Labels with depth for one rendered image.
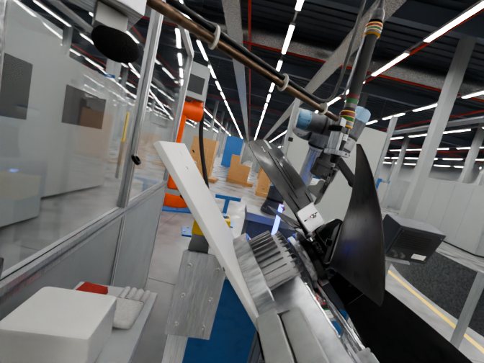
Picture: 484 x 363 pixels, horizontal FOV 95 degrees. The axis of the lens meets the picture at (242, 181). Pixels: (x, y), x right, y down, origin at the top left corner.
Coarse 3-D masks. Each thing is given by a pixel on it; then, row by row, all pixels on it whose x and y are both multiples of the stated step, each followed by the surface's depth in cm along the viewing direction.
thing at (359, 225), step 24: (360, 144) 34; (360, 168) 35; (360, 192) 36; (360, 216) 35; (360, 240) 34; (384, 240) 27; (336, 264) 42; (360, 264) 32; (384, 264) 26; (360, 288) 31; (384, 288) 26
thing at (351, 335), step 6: (318, 282) 53; (318, 288) 51; (324, 294) 50; (330, 300) 48; (330, 306) 47; (336, 312) 45; (336, 318) 45; (342, 318) 44; (342, 324) 43; (348, 324) 43; (342, 330) 43; (348, 330) 42; (348, 336) 41; (354, 336) 41; (354, 342) 40; (360, 342) 40; (354, 348) 40; (360, 348) 39
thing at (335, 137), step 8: (344, 120) 61; (328, 128) 63; (336, 128) 61; (344, 128) 61; (336, 136) 62; (328, 144) 64; (336, 144) 62; (328, 152) 64; (336, 152) 63; (344, 152) 63
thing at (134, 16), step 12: (72, 0) 24; (84, 0) 24; (96, 0) 23; (108, 0) 23; (120, 0) 22; (132, 0) 23; (144, 0) 24; (120, 12) 25; (132, 12) 24; (144, 12) 24; (132, 24) 27
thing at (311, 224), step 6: (312, 204) 64; (300, 210) 60; (306, 210) 61; (312, 210) 62; (300, 216) 59; (306, 216) 60; (318, 216) 62; (300, 222) 58; (306, 222) 59; (312, 222) 60; (318, 222) 61; (306, 228) 57; (312, 228) 59
